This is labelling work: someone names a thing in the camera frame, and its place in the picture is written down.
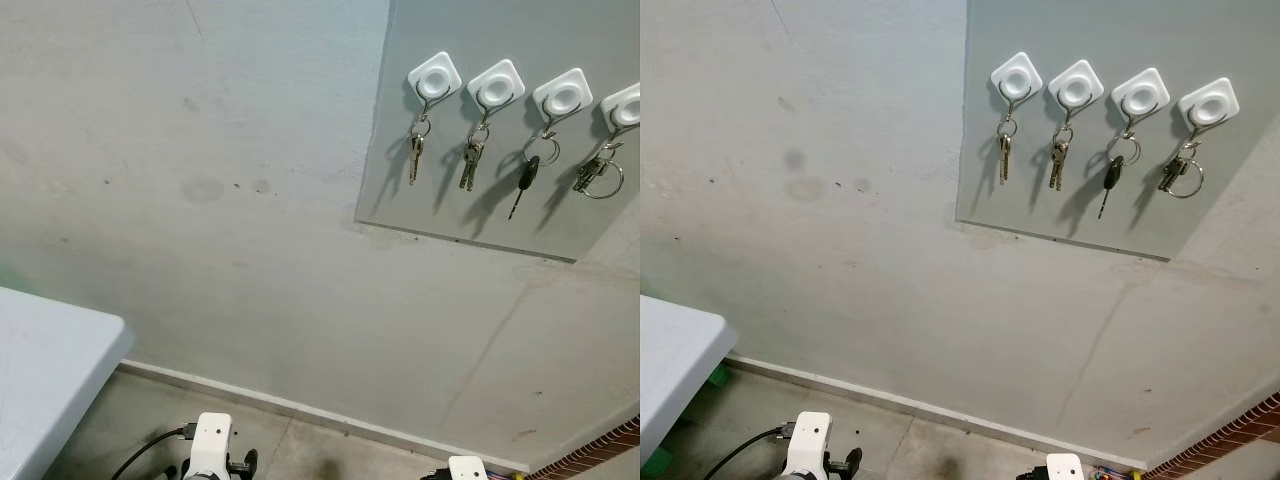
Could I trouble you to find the dark silver keys bunch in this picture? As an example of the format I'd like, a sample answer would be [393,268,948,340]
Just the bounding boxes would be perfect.
[1047,122,1076,192]
[458,122,493,192]

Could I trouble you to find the red brick pattern strip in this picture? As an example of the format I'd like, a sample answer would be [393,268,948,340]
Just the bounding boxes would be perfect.
[527,415,640,480]
[1145,392,1280,480]

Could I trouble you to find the white plastic table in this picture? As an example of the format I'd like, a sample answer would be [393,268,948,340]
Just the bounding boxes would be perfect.
[640,295,739,468]
[0,286,135,480]

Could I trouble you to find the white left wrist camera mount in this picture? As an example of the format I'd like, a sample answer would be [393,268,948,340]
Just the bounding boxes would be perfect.
[183,412,235,480]
[783,412,834,480]

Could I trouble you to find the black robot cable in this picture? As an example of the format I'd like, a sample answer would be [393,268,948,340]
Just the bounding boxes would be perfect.
[110,426,193,480]
[703,426,793,480]

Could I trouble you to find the black car key on ring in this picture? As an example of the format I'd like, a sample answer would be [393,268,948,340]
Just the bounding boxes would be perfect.
[507,130,562,221]
[1096,133,1143,221]

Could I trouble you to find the two silver keys on ring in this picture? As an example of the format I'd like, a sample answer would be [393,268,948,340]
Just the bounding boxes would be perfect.
[994,115,1020,187]
[406,115,434,187]

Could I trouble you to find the white square wall hook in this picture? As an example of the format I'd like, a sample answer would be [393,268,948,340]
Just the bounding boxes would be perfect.
[1178,78,1241,133]
[1048,60,1106,114]
[601,83,640,133]
[1111,68,1172,124]
[467,59,527,116]
[990,52,1044,107]
[406,52,464,109]
[532,68,594,129]

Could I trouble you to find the grey wall board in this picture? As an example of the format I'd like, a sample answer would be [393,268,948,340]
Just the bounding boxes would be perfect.
[355,0,640,263]
[955,0,1280,261]

